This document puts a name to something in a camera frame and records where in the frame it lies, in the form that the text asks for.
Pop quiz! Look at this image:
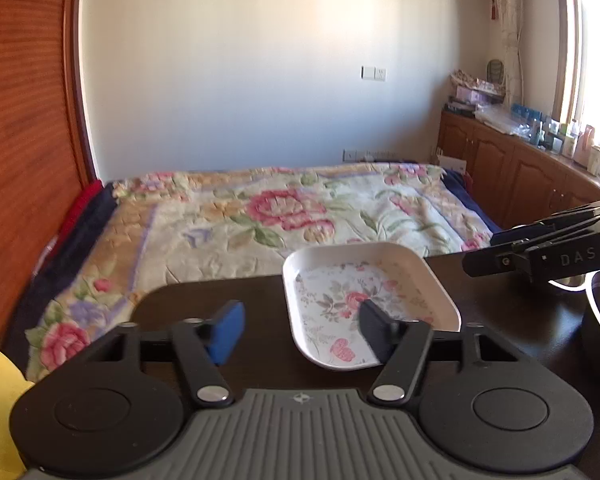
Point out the white wall switch panel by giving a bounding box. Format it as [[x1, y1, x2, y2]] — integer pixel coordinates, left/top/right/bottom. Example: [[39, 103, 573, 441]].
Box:
[[361, 66, 387, 81]]

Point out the wooden louvered wardrobe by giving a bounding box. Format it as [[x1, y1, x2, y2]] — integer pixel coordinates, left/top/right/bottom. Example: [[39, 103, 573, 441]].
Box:
[[0, 0, 95, 335]]

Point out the dark blue bed blanket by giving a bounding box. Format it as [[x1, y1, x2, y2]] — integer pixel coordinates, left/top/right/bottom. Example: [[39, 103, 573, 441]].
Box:
[[442, 169, 502, 233]]

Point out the large steel bowl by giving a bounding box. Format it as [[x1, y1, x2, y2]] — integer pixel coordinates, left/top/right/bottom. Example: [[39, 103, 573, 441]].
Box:
[[550, 270, 600, 360]]

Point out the floral quilted bed cover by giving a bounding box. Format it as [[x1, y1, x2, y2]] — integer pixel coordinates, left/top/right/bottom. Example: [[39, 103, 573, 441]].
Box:
[[7, 162, 498, 381]]

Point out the patterned window curtain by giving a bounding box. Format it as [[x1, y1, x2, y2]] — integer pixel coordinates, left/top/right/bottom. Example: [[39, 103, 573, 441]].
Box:
[[495, 0, 524, 106]]

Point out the white wall socket strip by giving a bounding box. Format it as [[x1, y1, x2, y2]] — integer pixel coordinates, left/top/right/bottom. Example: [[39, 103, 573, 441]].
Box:
[[342, 150, 400, 162]]

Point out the white floral rectangular plate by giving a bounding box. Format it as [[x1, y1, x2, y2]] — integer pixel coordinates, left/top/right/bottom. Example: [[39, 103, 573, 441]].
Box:
[[283, 242, 462, 372]]

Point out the wooden low cabinet row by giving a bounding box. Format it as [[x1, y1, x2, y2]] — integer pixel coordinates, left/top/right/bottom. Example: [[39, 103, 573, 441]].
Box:
[[437, 110, 600, 229]]

